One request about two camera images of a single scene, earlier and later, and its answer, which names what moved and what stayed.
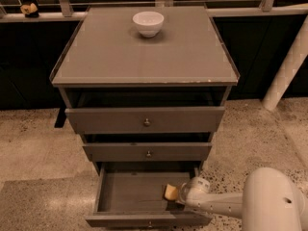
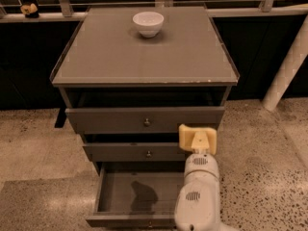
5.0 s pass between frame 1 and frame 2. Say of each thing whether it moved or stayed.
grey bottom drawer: stayed
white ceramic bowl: stayed
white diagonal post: stayed
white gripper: moved
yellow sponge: moved
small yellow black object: stayed
